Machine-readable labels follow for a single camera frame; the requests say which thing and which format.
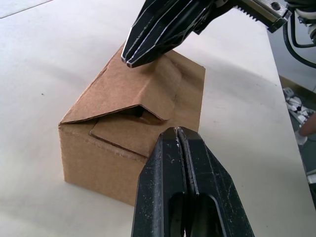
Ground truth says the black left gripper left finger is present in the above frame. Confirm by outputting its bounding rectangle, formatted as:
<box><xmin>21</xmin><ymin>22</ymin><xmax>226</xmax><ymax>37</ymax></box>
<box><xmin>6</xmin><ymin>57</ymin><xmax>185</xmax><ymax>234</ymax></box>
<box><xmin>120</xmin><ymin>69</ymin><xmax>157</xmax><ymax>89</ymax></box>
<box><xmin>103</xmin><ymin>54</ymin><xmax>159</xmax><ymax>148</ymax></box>
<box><xmin>130</xmin><ymin>127</ymin><xmax>189</xmax><ymax>237</ymax></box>

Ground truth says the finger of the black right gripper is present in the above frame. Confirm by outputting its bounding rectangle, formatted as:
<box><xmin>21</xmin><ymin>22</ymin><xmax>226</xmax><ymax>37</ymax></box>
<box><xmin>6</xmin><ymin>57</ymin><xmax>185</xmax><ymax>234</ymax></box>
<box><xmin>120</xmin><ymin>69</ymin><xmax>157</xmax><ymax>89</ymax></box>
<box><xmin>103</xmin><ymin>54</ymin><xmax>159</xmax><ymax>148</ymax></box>
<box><xmin>126</xmin><ymin>0</ymin><xmax>216</xmax><ymax>69</ymax></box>
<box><xmin>120</xmin><ymin>0</ymin><xmax>175</xmax><ymax>64</ymax></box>

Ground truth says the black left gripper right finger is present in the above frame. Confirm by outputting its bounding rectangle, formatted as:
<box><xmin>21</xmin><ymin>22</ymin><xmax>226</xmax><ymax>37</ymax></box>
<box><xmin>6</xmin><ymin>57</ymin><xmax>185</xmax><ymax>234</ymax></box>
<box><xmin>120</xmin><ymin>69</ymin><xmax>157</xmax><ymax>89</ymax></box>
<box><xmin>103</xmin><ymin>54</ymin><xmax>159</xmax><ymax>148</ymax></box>
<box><xmin>177</xmin><ymin>126</ymin><xmax>255</xmax><ymax>237</ymax></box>

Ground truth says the small brown cardboard box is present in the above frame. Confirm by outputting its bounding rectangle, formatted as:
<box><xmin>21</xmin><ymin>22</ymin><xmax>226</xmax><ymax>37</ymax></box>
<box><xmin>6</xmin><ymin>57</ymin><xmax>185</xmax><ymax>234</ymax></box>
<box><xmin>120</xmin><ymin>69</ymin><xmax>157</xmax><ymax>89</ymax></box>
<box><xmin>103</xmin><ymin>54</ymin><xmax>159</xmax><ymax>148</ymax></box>
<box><xmin>58</xmin><ymin>41</ymin><xmax>207</xmax><ymax>207</ymax></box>

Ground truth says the pile of white small parts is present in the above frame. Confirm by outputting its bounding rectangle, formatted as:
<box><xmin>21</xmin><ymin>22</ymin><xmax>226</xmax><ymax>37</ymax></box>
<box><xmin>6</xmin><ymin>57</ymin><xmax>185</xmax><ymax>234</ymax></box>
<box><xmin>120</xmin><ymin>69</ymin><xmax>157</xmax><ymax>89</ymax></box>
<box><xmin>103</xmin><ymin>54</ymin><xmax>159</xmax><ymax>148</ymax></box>
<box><xmin>283</xmin><ymin>86</ymin><xmax>312</xmax><ymax>146</ymax></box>

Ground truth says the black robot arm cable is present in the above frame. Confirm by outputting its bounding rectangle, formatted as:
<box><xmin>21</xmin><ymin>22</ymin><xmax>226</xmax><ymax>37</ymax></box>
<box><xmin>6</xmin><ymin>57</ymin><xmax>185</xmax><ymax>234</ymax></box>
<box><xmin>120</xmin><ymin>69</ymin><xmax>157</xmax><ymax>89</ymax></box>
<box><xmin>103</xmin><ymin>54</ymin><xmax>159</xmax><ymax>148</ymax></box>
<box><xmin>282</xmin><ymin>17</ymin><xmax>316</xmax><ymax>68</ymax></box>

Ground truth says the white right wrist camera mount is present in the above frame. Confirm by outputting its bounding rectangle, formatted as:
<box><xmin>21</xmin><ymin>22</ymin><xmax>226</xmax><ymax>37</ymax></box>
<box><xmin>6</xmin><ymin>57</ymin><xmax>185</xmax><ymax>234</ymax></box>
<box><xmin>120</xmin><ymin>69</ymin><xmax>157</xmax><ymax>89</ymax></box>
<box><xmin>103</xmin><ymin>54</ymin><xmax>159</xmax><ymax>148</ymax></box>
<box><xmin>296</xmin><ymin>9</ymin><xmax>316</xmax><ymax>43</ymax></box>

